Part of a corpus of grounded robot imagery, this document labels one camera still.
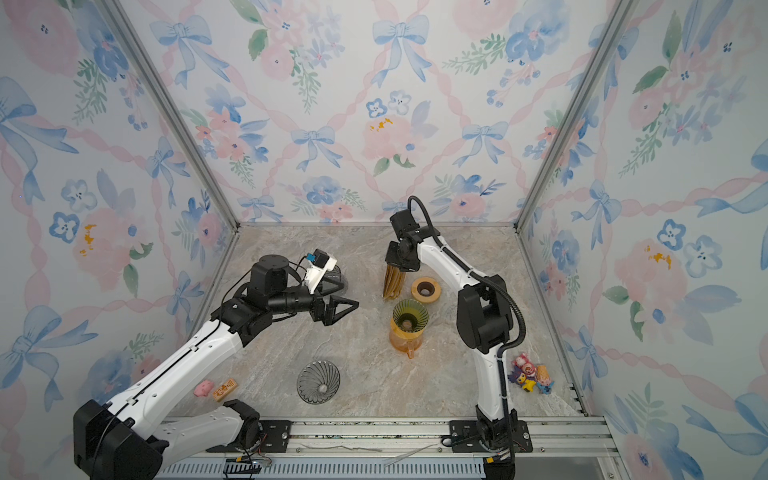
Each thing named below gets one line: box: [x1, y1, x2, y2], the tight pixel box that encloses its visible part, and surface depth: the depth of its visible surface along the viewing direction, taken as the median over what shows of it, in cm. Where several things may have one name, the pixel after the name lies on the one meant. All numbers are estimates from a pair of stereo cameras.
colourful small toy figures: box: [508, 353, 555, 395], surface depth 82 cm
